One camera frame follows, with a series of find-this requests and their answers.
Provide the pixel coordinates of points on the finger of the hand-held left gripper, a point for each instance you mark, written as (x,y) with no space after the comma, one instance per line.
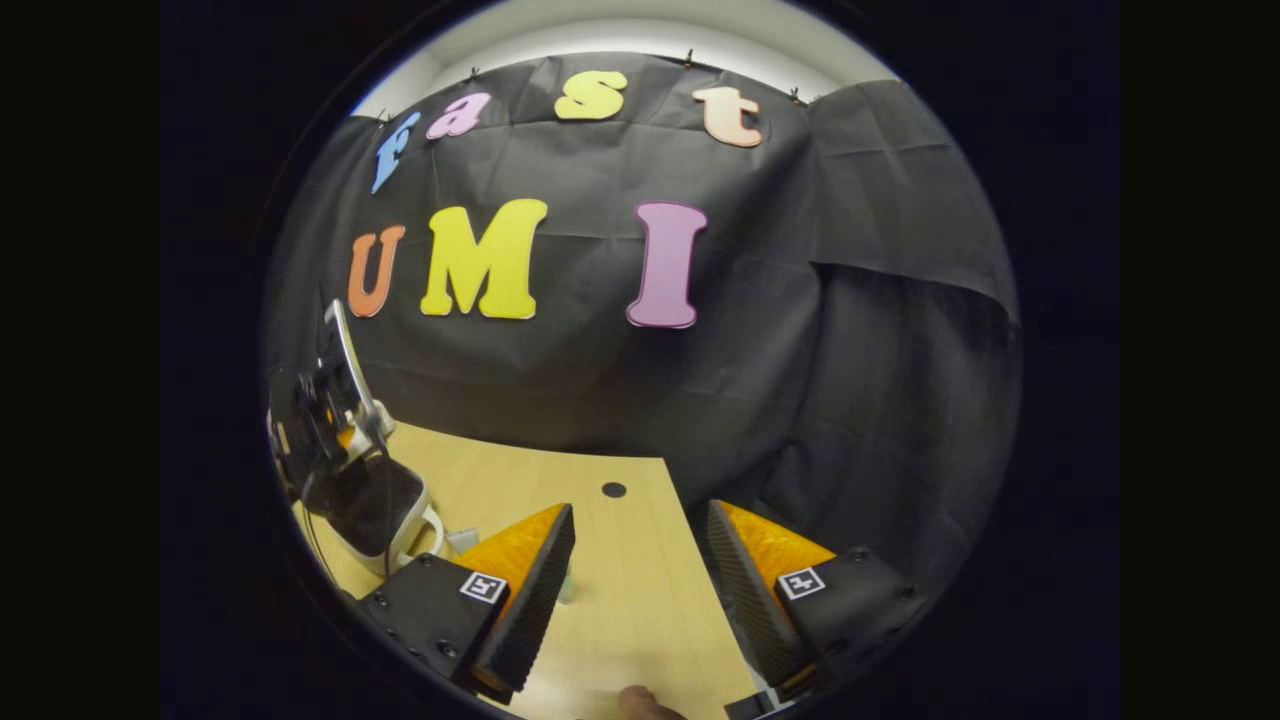
(346,437)

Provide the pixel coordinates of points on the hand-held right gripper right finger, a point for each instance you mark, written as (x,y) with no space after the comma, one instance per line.
(745,590)

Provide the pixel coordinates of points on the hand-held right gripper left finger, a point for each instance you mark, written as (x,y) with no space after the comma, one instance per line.
(540,590)

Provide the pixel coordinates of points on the white suitcase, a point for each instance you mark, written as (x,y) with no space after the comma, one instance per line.
(375,505)

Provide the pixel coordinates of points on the teal skin care tube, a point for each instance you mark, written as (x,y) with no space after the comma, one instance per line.
(462,541)

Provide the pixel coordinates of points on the black backdrop cloth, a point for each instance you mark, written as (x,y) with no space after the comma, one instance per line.
(700,400)

